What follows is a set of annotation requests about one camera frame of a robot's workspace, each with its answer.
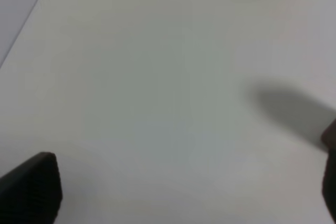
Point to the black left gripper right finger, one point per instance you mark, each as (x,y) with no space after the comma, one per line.
(329,184)

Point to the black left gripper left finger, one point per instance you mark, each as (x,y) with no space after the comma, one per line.
(32,192)

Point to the clear bottle with pink label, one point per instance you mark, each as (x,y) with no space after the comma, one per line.
(328,137)

